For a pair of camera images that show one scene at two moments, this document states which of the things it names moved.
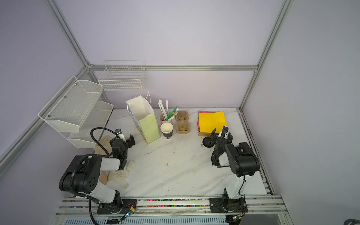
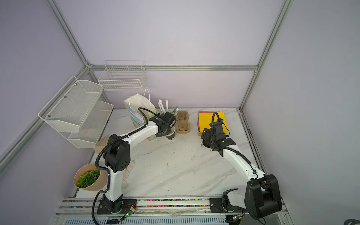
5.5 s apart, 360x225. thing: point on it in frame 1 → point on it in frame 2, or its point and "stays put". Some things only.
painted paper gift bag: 141,110 stays put
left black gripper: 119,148 → 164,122
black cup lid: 207,142 stays put
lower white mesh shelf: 97,117 stays put
